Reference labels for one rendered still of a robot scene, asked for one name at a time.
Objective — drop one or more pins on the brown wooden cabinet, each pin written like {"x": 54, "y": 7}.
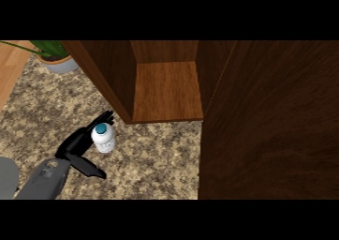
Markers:
{"x": 154, "y": 84}

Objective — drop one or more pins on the green plant in grey pot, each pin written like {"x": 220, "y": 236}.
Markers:
{"x": 54, "y": 55}

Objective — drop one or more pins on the dark brown cabinet door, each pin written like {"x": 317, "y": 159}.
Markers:
{"x": 274, "y": 120}

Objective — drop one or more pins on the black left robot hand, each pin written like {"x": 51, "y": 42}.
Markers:
{"x": 76, "y": 144}

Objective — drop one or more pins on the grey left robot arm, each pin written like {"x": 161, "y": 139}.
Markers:
{"x": 45, "y": 180}

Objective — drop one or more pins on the white bottled water, teal cap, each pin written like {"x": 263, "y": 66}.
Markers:
{"x": 104, "y": 140}

